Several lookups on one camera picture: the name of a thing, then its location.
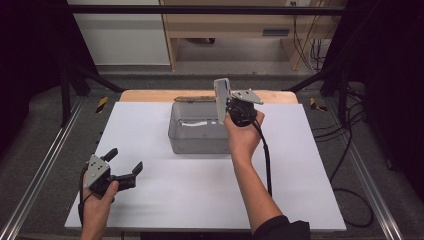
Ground white table board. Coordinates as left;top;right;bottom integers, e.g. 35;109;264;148
64;101;348;233

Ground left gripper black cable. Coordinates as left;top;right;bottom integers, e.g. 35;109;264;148
77;165;90;228

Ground person's right hand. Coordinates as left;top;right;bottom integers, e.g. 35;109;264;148
223;110;266;161

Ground black floor cables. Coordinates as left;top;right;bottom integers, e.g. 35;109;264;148
312;83;368;176

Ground dark curtain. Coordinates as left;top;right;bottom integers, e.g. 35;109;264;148
0;0;98;155
322;0;424;203

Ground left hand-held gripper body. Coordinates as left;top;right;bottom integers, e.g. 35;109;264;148
83;154;138;196

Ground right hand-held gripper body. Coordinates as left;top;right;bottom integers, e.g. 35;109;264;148
231;88;265;128

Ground white cabinet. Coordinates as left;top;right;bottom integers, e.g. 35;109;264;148
67;0;171;66

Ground person's left hand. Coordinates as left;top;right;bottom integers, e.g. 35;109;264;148
81;180;120;224

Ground person's black sleeve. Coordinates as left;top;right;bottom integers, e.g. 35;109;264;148
251;214;312;240

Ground black metal stand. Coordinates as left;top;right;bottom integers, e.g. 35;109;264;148
59;63;125;128
285;62;352;125

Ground black floor cable loop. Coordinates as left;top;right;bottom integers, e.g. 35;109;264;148
332;187;375;229

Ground hanging cable bundle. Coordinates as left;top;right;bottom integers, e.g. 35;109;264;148
291;1;335;73

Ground iridescent phone case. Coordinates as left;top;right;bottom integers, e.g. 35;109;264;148
213;77;232;125

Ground aluminium rail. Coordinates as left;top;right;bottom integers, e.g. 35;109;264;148
0;97;85;240
324;99;405;240

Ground wooden desk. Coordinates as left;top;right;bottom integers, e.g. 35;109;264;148
159;0;348;72

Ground black horizontal frame bar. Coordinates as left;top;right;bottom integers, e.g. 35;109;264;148
66;4;348;16

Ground yellow black tape strip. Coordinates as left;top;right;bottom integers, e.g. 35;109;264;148
309;97;328;112
96;96;110;114

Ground wooden table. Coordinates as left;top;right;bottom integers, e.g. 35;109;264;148
119;89;299;104

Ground grey transparent storage box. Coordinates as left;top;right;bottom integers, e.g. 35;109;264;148
167;95;233;155

